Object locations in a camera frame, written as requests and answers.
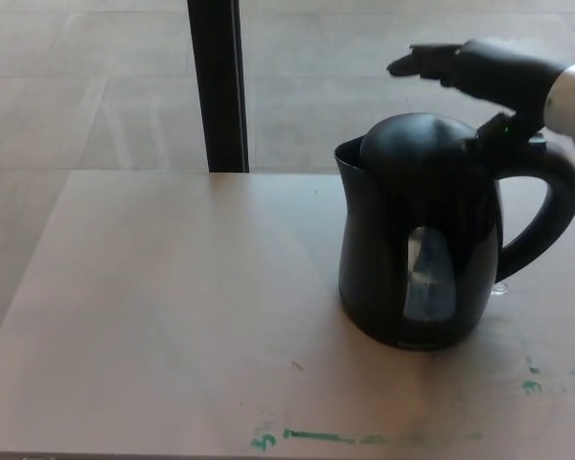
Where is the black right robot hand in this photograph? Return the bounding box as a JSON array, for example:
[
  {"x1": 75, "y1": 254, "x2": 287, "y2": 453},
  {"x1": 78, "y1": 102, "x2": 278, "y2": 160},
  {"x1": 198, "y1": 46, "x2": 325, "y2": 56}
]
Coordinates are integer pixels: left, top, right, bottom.
[{"x1": 386, "y1": 38, "x2": 567, "y2": 155}]

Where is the black electric kettle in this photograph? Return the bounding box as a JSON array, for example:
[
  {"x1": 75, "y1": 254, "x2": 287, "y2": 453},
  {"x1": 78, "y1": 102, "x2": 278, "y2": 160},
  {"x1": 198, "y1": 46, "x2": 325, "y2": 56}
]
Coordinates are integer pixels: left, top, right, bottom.
[{"x1": 333, "y1": 112, "x2": 575, "y2": 351}]

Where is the black vertical post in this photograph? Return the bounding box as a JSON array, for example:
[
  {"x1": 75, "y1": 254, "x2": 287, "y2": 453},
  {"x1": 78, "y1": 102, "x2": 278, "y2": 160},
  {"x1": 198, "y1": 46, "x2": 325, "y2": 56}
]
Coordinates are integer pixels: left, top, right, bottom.
[{"x1": 187, "y1": 0, "x2": 250, "y2": 173}]

